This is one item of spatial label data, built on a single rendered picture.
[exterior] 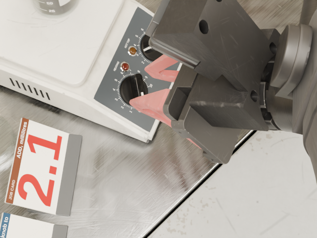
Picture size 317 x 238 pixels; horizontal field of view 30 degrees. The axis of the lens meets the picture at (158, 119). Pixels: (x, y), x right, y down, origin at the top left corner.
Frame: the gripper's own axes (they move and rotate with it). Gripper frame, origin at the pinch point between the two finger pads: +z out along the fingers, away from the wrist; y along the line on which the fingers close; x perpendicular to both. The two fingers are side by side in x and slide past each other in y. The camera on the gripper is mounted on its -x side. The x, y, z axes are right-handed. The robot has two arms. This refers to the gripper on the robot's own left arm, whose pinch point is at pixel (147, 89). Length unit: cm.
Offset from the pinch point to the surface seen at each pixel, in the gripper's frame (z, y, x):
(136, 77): 6.2, -3.2, 3.1
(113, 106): 7.9, 0.2, 3.4
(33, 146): 14.2, 6.7, 1.0
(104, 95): 8.3, -0.4, 2.1
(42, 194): 12.9, 10.8, 3.9
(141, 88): 5.8, -2.5, 4.1
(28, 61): 12.5, 0.2, -5.1
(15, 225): 12.5, 14.8, 2.2
